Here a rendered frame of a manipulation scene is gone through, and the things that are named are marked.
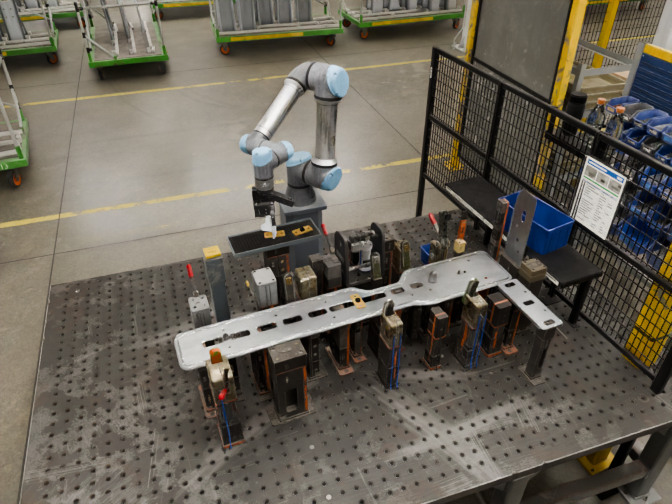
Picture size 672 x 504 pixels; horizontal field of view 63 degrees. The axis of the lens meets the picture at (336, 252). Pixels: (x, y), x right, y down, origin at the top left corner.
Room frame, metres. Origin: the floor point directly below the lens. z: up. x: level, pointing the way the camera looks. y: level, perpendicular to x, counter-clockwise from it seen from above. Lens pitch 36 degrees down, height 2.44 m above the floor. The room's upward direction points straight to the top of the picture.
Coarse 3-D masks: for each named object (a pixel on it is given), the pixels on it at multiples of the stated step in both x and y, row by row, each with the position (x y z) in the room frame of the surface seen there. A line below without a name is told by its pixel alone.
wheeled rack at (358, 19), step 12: (348, 12) 9.47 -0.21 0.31; (360, 12) 8.97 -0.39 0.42; (384, 12) 9.45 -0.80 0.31; (396, 12) 9.52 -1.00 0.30; (408, 12) 9.59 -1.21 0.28; (420, 12) 9.44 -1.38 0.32; (432, 12) 9.48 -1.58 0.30; (444, 12) 9.56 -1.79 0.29; (456, 12) 9.60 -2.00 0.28; (348, 24) 9.79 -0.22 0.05; (360, 24) 8.93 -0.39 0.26; (372, 24) 9.00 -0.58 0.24; (384, 24) 9.07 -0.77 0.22; (456, 24) 9.63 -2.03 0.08; (360, 36) 9.03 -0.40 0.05
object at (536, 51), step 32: (480, 0) 4.61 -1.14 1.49; (512, 0) 4.20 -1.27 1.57; (544, 0) 3.86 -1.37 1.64; (576, 0) 3.53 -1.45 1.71; (480, 32) 4.57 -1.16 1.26; (512, 32) 4.14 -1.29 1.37; (544, 32) 3.79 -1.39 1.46; (576, 32) 3.51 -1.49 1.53; (480, 64) 4.50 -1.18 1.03; (512, 64) 4.08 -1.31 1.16; (544, 64) 3.73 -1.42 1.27; (512, 96) 4.01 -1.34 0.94; (544, 96) 3.67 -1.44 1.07; (480, 128) 4.34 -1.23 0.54; (480, 160) 4.28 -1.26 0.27; (512, 160) 3.89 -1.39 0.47; (512, 192) 3.81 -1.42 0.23
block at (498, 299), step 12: (492, 300) 1.65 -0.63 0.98; (504, 300) 1.65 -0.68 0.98; (492, 312) 1.63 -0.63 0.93; (504, 312) 1.61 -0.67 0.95; (492, 324) 1.62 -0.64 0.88; (504, 324) 1.62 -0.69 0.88; (480, 336) 1.67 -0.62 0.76; (492, 336) 1.61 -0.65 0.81; (480, 348) 1.65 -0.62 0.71; (492, 348) 1.61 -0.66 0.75
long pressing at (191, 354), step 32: (480, 256) 1.92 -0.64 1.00; (352, 288) 1.70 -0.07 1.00; (384, 288) 1.70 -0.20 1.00; (416, 288) 1.70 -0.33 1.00; (448, 288) 1.70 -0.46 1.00; (480, 288) 1.71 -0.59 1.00; (256, 320) 1.52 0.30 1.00; (320, 320) 1.52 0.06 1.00; (352, 320) 1.52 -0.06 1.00; (192, 352) 1.35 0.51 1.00; (224, 352) 1.35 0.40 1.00
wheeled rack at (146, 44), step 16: (80, 0) 7.89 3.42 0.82; (96, 32) 8.41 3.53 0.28; (112, 32) 8.24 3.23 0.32; (144, 32) 8.37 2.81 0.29; (160, 32) 7.34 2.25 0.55; (96, 48) 7.60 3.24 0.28; (112, 48) 7.57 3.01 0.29; (128, 48) 7.57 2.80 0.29; (144, 48) 7.59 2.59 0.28; (160, 48) 7.62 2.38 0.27; (96, 64) 7.03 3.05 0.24; (112, 64) 7.10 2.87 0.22; (160, 64) 7.35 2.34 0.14
